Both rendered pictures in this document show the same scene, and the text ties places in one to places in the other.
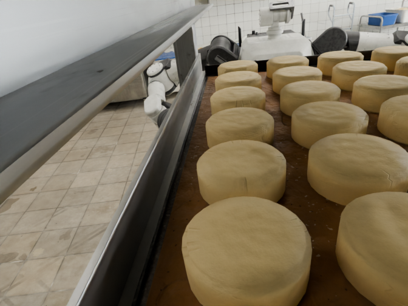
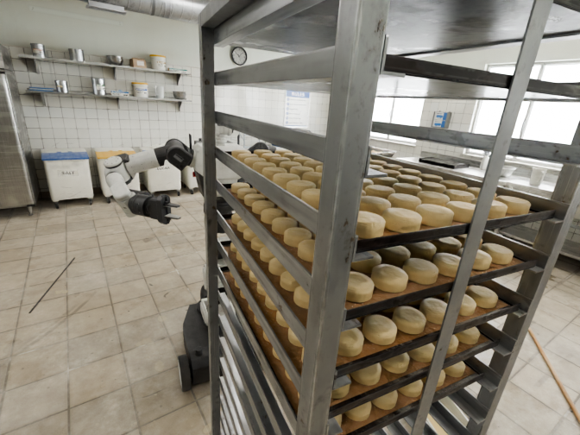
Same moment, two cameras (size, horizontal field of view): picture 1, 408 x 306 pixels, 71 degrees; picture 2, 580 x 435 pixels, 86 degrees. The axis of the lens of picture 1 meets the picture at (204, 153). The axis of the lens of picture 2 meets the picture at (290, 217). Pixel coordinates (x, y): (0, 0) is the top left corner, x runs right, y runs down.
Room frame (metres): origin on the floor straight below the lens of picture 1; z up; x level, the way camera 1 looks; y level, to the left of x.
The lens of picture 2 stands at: (-0.39, 0.31, 1.64)
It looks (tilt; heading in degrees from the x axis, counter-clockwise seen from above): 20 degrees down; 324
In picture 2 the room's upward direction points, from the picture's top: 4 degrees clockwise
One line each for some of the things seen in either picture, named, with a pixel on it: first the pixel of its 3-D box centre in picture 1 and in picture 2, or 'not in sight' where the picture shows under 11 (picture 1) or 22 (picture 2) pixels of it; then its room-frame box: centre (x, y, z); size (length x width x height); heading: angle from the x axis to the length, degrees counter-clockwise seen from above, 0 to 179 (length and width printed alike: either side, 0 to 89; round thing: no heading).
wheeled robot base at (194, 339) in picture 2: not in sight; (218, 323); (1.28, -0.35, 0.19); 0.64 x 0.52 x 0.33; 172
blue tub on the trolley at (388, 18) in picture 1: (381, 19); not in sight; (5.00, -3.20, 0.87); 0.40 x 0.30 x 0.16; 3
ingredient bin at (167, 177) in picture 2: not in sight; (160, 172); (5.17, -0.89, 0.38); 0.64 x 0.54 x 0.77; 179
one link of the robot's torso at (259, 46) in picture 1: (272, 68); (217, 168); (1.23, -0.34, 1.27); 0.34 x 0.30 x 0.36; 82
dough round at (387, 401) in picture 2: not in sight; (382, 394); (-0.15, -0.10, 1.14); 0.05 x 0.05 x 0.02
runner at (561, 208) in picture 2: not in sight; (410, 171); (0.06, -0.37, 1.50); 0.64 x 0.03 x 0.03; 171
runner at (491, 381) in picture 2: not in sight; (385, 296); (0.06, -0.37, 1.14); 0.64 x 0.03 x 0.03; 171
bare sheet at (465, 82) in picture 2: not in sight; (357, 86); (0.09, -0.17, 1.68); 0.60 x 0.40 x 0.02; 171
